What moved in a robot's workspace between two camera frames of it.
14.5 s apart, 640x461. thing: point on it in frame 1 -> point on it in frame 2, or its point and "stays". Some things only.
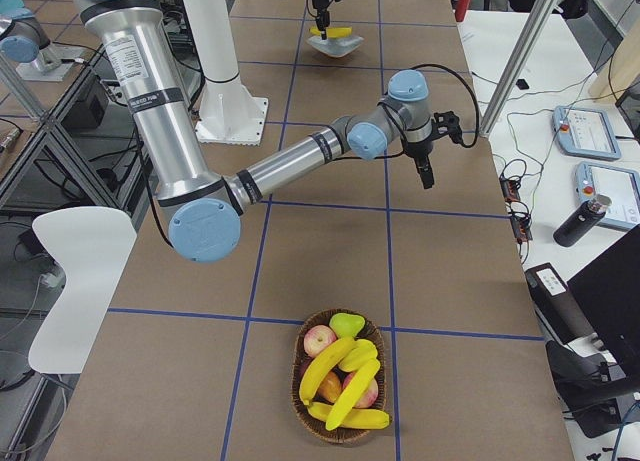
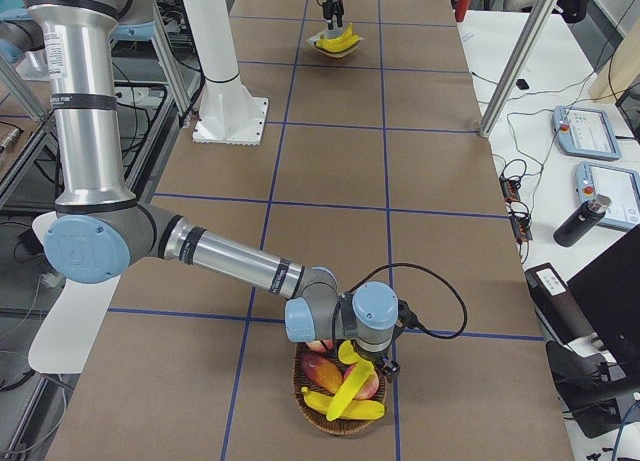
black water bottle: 582,220 stays
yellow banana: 317,365 -> 338,44
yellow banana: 335,32 -> 340,43
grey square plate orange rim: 335,47 stays
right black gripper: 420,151 -> 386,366
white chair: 92,245 stays
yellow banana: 357,418 -> 357,410
